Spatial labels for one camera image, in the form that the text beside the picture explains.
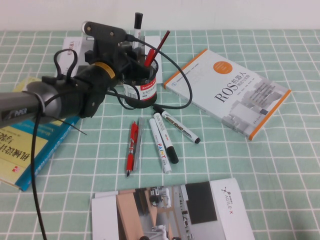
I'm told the black camera cable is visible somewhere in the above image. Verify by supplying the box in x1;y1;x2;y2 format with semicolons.
29;34;194;240

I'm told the dark red thin pencil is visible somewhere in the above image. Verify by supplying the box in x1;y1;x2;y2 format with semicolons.
143;30;171;67

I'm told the yellow and teal book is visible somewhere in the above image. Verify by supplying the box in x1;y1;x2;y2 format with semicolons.
0;76;81;193

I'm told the black zip tie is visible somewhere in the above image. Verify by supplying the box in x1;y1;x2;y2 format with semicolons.
37;92;88;137

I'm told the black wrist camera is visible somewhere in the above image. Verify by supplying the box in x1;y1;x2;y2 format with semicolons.
82;21;129;43

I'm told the grey transparent pen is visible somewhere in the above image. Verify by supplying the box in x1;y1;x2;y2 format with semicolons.
132;117;146;172

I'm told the white orange ROS book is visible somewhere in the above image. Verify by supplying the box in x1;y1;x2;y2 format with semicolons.
163;48;292;142

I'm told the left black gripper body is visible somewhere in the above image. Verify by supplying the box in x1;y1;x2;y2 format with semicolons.
84;38;137;78

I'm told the green checked tablecloth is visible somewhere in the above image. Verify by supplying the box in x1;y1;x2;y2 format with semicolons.
0;29;320;240

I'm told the white paint marker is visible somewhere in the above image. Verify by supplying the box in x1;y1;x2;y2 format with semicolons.
148;118;173;175

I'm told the black mesh pen holder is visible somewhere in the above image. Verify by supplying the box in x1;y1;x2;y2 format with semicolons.
119;57;159;109

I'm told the red gel pen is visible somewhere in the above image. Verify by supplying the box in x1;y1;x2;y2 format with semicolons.
125;121;140;179

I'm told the black capped whiteboard marker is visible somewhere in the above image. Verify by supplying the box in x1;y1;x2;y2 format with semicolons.
152;104;201;145
133;12;144;48

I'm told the white marker with black end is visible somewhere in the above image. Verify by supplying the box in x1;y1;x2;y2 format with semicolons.
152;112;180;165

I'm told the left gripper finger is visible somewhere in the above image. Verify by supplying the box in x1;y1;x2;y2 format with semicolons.
129;46;146;65
117;41;135;54

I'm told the AgileX photo brochure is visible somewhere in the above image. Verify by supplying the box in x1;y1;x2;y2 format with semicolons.
90;177;256;240
59;35;164;85

